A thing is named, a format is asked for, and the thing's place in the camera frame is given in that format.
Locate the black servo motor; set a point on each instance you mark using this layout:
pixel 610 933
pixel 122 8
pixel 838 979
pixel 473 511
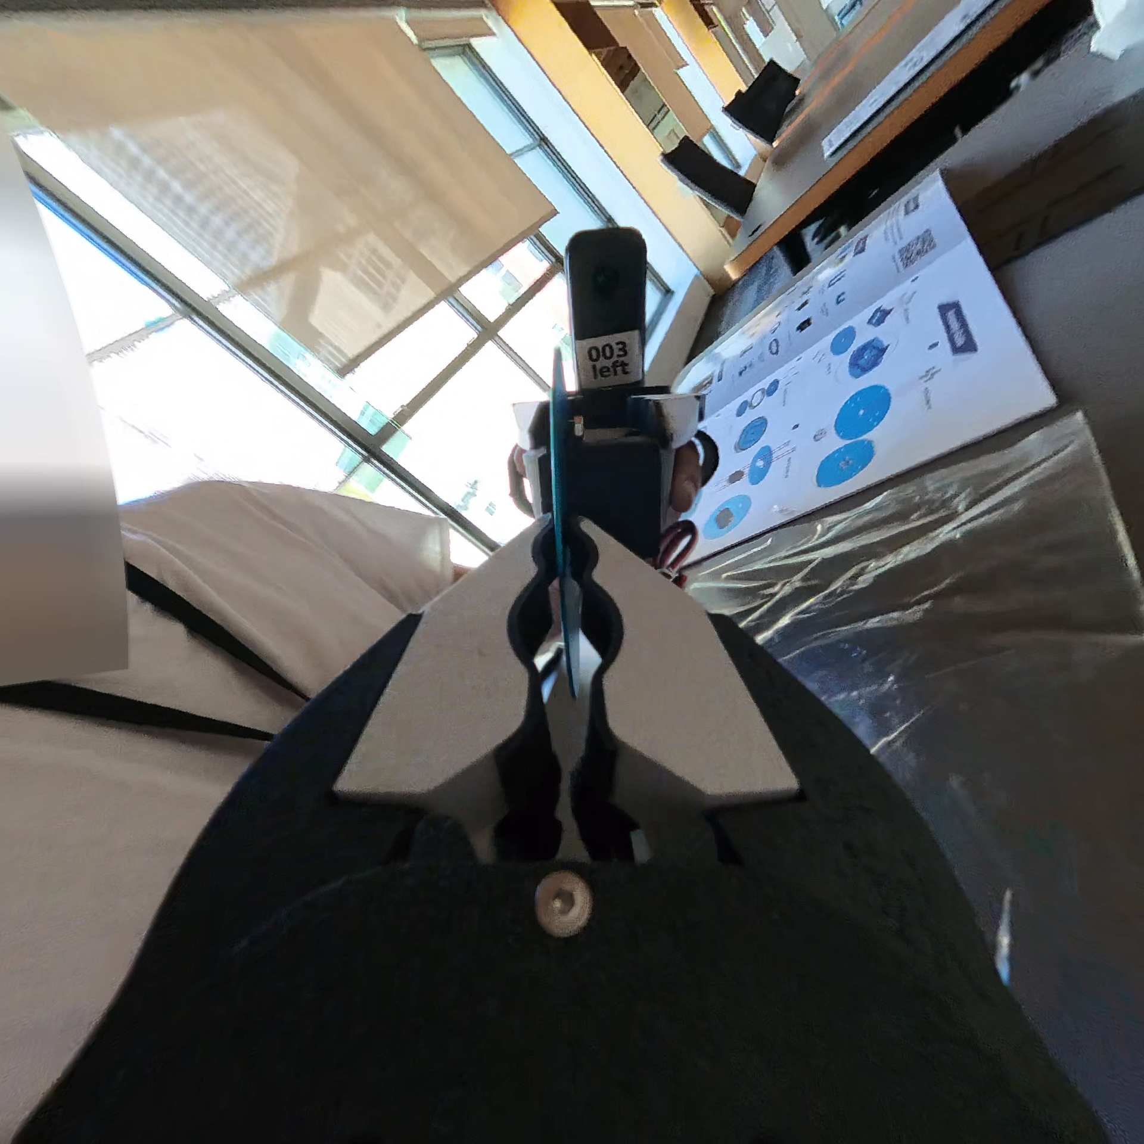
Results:
pixel 621 484

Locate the beige window blinds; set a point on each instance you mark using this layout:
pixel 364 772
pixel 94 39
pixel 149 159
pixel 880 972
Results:
pixel 269 179

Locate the black flat metal plate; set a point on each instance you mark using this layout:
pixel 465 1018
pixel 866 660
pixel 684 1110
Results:
pixel 1045 197

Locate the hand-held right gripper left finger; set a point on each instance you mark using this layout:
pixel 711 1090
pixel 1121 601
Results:
pixel 438 706

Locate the wooden top table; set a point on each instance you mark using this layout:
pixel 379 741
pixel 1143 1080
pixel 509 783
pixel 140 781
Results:
pixel 805 160

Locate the white instruction sheet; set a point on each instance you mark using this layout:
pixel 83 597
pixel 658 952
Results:
pixel 893 357

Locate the clear plastic bag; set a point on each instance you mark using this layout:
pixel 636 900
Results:
pixel 939 625

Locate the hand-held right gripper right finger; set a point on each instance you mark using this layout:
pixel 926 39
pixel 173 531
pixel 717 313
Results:
pixel 697 706

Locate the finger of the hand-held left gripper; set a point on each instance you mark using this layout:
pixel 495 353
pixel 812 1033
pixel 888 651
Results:
pixel 533 425
pixel 675 416

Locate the large glass window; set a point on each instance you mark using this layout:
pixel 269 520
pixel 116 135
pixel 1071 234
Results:
pixel 179 384

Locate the blue round metal plate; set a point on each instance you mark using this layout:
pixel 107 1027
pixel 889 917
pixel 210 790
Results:
pixel 564 537

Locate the person's left hand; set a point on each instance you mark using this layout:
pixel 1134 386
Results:
pixel 687 484

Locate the paper sheet on far table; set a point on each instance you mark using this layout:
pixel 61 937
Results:
pixel 902 81

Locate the black chair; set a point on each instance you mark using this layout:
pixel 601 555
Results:
pixel 765 98
pixel 711 179

